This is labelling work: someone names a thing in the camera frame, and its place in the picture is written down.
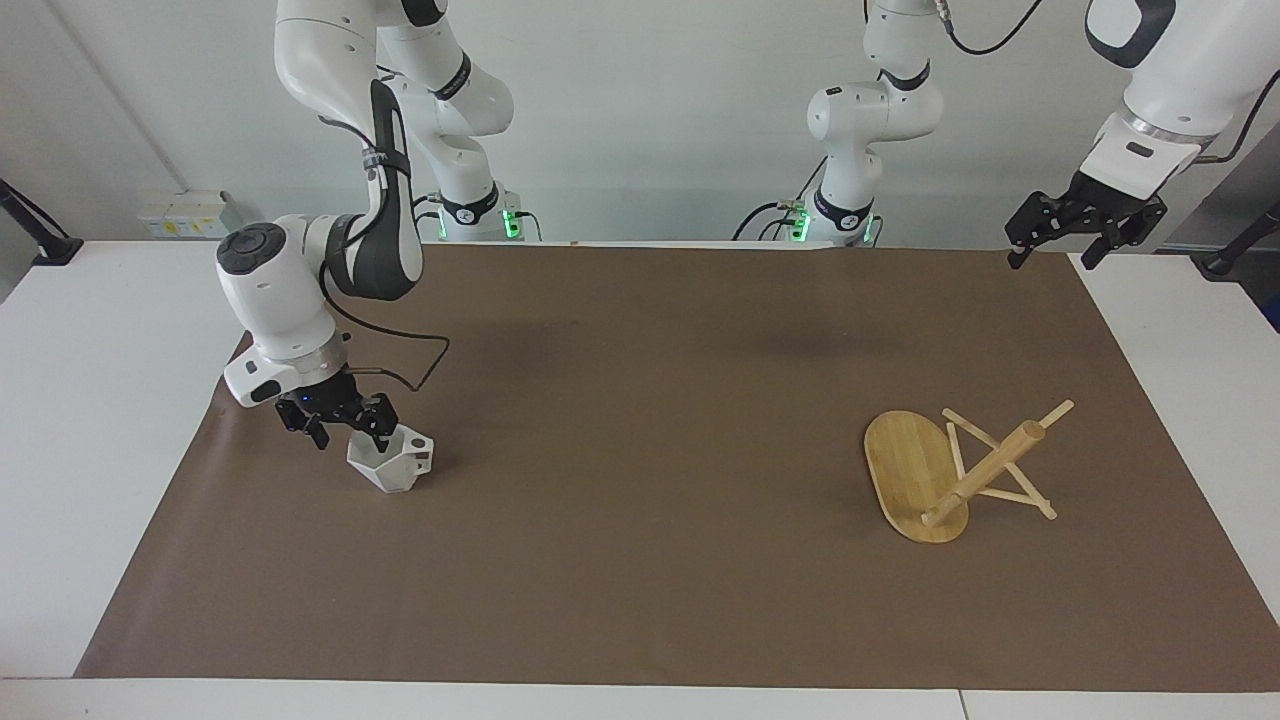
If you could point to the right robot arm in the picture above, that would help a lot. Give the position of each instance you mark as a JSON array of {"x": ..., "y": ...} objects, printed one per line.
[{"x": 300, "y": 60}]

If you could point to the wooden cup rack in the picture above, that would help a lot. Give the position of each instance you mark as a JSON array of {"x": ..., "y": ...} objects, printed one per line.
[{"x": 915, "y": 480}]

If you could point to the white faceted cup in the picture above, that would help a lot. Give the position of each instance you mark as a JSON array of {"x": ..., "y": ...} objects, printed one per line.
[{"x": 392, "y": 466}]

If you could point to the black stand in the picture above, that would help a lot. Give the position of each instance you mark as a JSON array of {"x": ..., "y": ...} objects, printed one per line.
[
  {"x": 40, "y": 238},
  {"x": 1240, "y": 248}
]

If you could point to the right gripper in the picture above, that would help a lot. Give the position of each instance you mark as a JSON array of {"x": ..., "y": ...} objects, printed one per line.
[{"x": 322, "y": 392}]

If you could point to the white wall socket box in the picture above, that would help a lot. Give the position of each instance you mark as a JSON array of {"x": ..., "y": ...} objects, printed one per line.
[{"x": 185, "y": 215}]

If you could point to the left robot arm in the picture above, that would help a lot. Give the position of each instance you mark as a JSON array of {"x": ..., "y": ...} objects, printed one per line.
[{"x": 870, "y": 110}]

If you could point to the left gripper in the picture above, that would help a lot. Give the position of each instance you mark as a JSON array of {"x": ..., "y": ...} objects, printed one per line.
[{"x": 1112, "y": 206}]

